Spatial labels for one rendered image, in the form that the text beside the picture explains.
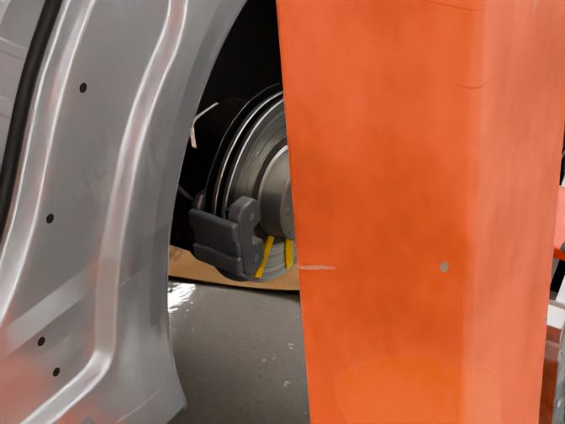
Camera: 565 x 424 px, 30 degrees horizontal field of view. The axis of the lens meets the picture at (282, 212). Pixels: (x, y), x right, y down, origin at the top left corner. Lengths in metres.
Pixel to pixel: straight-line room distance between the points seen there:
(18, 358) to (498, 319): 0.60
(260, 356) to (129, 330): 1.37
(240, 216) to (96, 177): 0.39
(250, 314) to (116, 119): 1.63
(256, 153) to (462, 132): 0.94
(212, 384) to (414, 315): 1.82
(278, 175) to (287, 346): 1.11
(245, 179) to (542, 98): 0.88
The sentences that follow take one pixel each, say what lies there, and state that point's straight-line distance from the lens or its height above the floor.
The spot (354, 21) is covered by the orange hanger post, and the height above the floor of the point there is 1.49.
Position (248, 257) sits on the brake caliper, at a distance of 1.62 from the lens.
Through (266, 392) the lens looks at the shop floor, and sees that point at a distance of 2.58.
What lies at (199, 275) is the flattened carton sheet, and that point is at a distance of 2.95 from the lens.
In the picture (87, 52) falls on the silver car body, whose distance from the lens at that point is 1.18.
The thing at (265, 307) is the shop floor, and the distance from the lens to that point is 2.82.
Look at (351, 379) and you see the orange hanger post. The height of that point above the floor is 1.16.
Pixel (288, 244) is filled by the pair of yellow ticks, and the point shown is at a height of 0.75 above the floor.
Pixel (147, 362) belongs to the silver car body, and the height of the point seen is 0.88.
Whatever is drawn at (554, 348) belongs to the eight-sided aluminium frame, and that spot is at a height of 0.93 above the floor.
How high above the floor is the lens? 1.79
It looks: 34 degrees down
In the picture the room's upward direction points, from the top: 5 degrees counter-clockwise
